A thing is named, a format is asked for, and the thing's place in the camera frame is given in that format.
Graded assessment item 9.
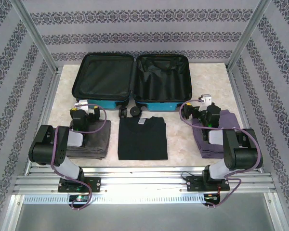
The purple garment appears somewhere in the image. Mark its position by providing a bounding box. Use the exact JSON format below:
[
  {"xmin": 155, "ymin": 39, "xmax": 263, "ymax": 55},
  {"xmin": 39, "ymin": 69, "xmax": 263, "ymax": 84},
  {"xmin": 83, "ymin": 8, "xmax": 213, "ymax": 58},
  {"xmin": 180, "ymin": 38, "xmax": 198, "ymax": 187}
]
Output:
[{"xmin": 191, "ymin": 109, "xmax": 241, "ymax": 159}]

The grey terry towel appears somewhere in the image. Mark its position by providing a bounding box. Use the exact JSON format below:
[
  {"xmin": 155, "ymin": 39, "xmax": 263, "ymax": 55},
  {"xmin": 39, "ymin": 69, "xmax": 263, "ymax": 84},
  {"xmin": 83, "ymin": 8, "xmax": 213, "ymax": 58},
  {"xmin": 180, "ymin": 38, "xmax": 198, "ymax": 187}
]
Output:
[{"xmin": 66, "ymin": 119, "xmax": 112, "ymax": 161}]

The turquoise hard-shell suitcase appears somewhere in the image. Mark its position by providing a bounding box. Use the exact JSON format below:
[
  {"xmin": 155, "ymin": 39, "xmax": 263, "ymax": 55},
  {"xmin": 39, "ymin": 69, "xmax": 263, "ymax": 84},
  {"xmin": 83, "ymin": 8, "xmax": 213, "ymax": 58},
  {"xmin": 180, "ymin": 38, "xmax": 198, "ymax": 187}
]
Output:
[{"xmin": 71, "ymin": 52, "xmax": 193, "ymax": 118}]

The black t-shirt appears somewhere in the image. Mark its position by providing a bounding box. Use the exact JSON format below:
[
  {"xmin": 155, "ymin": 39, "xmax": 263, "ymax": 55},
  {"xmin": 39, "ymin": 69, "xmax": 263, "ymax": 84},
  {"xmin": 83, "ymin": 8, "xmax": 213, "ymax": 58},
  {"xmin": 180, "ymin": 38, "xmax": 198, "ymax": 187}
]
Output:
[{"xmin": 117, "ymin": 116, "xmax": 169, "ymax": 161}]

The grey metal shelf panel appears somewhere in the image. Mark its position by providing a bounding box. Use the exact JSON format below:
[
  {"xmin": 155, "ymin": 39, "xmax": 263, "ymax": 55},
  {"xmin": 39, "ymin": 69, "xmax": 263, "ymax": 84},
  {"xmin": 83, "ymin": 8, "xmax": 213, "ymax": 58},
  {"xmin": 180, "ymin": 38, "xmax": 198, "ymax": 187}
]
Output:
[{"xmin": 14, "ymin": 203, "xmax": 280, "ymax": 231}]

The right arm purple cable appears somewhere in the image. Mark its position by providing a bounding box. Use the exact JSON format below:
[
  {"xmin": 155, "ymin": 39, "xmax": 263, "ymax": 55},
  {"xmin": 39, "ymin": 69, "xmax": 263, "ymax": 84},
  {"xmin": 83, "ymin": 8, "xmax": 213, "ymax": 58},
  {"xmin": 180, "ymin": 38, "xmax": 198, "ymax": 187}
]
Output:
[{"xmin": 179, "ymin": 98, "xmax": 264, "ymax": 209}]

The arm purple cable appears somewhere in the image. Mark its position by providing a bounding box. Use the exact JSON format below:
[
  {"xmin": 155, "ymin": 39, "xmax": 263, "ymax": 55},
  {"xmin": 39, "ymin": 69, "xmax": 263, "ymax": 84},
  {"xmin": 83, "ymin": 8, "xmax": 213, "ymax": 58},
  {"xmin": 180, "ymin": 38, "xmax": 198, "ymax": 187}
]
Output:
[
  {"xmin": 179, "ymin": 98, "xmax": 264, "ymax": 209},
  {"xmin": 49, "ymin": 103, "xmax": 108, "ymax": 212}
]

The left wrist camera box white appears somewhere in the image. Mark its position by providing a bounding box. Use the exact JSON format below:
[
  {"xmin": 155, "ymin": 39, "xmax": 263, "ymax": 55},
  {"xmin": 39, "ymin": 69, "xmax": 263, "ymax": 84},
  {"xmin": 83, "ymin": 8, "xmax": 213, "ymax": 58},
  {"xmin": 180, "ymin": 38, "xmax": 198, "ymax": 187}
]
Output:
[{"xmin": 74, "ymin": 100, "xmax": 90, "ymax": 109}]

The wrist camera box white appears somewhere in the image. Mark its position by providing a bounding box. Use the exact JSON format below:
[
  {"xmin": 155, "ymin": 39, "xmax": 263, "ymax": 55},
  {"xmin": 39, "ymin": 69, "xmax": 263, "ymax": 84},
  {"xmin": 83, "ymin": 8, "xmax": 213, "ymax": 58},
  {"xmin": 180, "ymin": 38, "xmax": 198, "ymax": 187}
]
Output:
[
  {"xmin": 197, "ymin": 94, "xmax": 214, "ymax": 112},
  {"xmin": 74, "ymin": 100, "xmax": 90, "ymax": 109}
]

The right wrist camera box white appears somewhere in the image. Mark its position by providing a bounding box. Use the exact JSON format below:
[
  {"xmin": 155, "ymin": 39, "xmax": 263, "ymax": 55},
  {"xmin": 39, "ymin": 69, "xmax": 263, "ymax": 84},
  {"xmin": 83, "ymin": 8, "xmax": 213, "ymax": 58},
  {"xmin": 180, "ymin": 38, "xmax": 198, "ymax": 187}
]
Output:
[{"xmin": 197, "ymin": 94, "xmax": 214, "ymax": 112}]

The aluminium side rail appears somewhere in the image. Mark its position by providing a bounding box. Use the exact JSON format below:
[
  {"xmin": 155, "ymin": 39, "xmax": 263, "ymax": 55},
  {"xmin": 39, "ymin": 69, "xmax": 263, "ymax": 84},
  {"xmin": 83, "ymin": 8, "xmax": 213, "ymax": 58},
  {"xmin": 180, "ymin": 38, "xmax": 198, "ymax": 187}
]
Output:
[
  {"xmin": 25, "ymin": 67, "xmax": 63, "ymax": 175},
  {"xmin": 226, "ymin": 68, "xmax": 265, "ymax": 174}
]

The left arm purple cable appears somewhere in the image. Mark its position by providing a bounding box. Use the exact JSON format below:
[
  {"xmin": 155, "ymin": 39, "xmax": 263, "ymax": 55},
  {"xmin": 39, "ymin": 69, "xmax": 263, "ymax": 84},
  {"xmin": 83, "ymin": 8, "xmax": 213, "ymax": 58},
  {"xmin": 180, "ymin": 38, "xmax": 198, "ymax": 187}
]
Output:
[{"xmin": 49, "ymin": 103, "xmax": 108, "ymax": 212}]

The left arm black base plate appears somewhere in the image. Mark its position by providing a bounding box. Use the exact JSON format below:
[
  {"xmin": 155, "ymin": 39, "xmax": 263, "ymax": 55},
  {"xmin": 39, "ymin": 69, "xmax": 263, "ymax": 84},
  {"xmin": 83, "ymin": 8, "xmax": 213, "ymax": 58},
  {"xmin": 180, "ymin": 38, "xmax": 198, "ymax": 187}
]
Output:
[{"xmin": 57, "ymin": 177, "xmax": 102, "ymax": 193}]

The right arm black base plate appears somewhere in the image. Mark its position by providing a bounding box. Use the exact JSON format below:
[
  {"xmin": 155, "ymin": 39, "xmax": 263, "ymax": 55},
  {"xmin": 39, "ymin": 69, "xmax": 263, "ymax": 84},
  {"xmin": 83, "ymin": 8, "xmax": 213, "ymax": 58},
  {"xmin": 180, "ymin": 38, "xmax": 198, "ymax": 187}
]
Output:
[{"xmin": 185, "ymin": 175, "xmax": 231, "ymax": 193}]

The wide aluminium mounting rail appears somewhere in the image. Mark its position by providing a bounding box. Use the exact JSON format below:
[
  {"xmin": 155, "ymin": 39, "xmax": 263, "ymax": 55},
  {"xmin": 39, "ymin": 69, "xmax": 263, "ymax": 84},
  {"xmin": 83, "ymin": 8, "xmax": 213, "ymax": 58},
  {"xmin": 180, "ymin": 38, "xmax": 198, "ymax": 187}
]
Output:
[{"xmin": 13, "ymin": 166, "xmax": 276, "ymax": 193}]

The aluminium frame post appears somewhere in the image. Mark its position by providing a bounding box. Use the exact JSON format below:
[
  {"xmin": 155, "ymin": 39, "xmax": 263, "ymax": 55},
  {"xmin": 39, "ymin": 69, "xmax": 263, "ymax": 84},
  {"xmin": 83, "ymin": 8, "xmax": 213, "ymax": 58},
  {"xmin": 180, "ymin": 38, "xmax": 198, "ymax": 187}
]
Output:
[
  {"xmin": 9, "ymin": 0, "xmax": 58, "ymax": 73},
  {"xmin": 226, "ymin": 0, "xmax": 273, "ymax": 70}
]

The perforated metal cable strip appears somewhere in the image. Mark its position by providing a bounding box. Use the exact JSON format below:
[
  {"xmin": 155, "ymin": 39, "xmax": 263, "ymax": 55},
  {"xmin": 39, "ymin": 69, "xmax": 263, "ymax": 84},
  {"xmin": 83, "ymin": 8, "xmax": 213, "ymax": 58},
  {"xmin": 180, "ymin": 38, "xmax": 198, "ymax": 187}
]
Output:
[{"xmin": 23, "ymin": 194, "xmax": 207, "ymax": 205}]

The short aluminium frame bar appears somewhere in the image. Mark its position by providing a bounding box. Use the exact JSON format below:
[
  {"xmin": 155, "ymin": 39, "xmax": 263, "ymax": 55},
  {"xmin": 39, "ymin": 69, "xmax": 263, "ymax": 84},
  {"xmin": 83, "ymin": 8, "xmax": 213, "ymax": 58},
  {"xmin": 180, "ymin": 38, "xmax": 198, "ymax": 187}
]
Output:
[
  {"xmin": 3, "ymin": 194, "xmax": 24, "ymax": 231},
  {"xmin": 264, "ymin": 192, "xmax": 289, "ymax": 231}
]

